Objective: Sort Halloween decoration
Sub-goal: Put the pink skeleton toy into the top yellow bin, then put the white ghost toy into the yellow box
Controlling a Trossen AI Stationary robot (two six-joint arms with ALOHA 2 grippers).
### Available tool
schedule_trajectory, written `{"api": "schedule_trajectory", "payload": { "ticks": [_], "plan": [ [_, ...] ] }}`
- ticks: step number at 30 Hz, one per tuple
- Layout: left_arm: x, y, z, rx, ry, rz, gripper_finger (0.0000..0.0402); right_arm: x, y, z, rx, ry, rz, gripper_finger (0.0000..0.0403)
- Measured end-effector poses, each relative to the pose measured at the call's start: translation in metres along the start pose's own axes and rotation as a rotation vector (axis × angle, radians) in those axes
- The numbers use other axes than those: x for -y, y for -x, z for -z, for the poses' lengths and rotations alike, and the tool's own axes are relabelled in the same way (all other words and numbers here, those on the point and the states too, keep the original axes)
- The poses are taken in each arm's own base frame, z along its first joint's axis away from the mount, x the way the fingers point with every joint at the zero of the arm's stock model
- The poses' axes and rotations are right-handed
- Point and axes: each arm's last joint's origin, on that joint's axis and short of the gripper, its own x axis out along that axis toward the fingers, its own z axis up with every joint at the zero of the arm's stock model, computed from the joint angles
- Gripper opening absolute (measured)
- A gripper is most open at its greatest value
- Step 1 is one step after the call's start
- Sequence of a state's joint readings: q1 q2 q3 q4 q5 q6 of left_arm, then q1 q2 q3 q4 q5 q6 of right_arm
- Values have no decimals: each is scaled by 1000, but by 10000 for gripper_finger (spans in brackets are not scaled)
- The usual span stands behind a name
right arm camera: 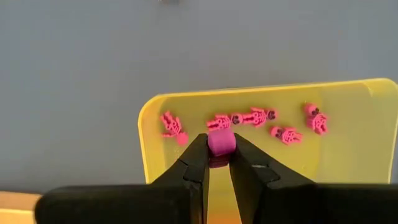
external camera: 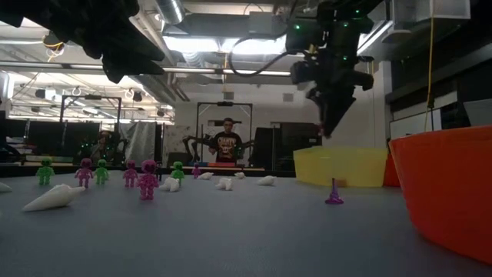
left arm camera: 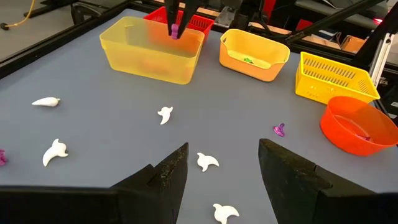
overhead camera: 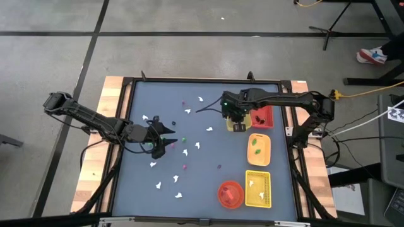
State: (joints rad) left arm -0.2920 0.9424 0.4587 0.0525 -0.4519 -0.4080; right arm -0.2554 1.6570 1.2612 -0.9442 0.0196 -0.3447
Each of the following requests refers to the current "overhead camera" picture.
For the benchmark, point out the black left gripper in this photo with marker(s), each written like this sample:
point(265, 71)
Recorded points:
point(139, 133)

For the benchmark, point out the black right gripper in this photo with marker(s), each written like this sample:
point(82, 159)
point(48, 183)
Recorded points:
point(235, 105)

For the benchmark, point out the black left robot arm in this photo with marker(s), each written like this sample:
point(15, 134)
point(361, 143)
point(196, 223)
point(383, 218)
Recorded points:
point(94, 118)

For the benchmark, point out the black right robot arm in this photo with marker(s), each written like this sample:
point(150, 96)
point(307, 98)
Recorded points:
point(284, 99)

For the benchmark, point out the translucent yellow plastic bin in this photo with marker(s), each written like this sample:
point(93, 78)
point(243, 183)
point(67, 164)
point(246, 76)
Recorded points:
point(229, 126)

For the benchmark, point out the red slotted basket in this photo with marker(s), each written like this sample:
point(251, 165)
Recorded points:
point(268, 123)

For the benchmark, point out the peach solid plastic bin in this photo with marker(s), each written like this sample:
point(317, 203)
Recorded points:
point(263, 157)

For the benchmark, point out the white mounting plate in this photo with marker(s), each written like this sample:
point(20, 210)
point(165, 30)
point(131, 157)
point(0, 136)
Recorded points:
point(289, 131)

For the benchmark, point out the black table clamp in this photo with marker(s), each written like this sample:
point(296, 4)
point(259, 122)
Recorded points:
point(251, 75)

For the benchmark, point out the orange round bowl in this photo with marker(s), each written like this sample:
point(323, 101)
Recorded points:
point(235, 203)

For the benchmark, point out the yellow slotted basket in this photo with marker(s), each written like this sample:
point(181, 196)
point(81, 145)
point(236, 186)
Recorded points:
point(258, 201)

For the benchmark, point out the white box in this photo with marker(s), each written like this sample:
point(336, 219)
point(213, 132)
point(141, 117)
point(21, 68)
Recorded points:
point(347, 197)

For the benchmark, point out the black tripod stand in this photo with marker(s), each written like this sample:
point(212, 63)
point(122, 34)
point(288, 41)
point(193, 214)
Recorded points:
point(328, 31)

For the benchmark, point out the person's shoe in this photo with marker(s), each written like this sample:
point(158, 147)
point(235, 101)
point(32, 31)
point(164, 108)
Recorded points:
point(374, 56)

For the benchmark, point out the dark grey desk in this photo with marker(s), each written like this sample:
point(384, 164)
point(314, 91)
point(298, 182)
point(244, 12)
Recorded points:
point(391, 151)

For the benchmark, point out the grey metal foot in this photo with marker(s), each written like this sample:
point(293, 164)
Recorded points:
point(11, 140)

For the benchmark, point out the white printed paper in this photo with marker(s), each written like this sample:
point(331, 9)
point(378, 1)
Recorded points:
point(396, 114)

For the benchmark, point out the black keyboard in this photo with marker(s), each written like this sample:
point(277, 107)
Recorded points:
point(396, 205)

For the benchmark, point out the person's leg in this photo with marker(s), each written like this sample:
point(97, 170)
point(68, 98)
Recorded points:
point(394, 47)

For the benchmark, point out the silver metal bracket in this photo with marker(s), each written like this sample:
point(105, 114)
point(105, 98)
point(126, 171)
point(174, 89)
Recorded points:
point(116, 219)
point(292, 223)

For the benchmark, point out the black desk leg frame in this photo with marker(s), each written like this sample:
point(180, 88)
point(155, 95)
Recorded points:
point(372, 80)

